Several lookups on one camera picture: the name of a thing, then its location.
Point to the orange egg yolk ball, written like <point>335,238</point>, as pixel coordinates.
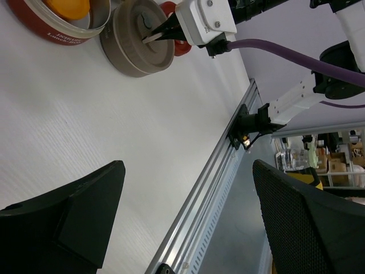
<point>69,9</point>

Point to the red round lid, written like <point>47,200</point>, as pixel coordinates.
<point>181,47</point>

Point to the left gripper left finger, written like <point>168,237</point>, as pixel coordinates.
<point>66,230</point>

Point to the black base bracket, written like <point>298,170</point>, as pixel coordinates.
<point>240,129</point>
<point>164,269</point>

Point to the right black base bracket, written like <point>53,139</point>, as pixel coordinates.
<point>240,129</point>

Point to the steel bowl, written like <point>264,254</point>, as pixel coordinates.
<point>113,51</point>
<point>38,18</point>

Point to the aluminium mounting rail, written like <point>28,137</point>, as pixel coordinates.
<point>180,237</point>

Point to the left black base bracket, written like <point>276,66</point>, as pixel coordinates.
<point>164,269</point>

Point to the grey slotted cable duct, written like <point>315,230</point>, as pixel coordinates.
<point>230,239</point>

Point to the brown lid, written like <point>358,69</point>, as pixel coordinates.
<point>134,21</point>

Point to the background clutter boxes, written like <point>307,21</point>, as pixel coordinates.
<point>335,158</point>

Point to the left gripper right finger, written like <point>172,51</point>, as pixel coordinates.
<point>309,230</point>

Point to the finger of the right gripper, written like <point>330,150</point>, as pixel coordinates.
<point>171,23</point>

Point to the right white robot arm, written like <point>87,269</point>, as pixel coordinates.
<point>337,74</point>

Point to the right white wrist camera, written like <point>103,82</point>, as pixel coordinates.
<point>202,21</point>

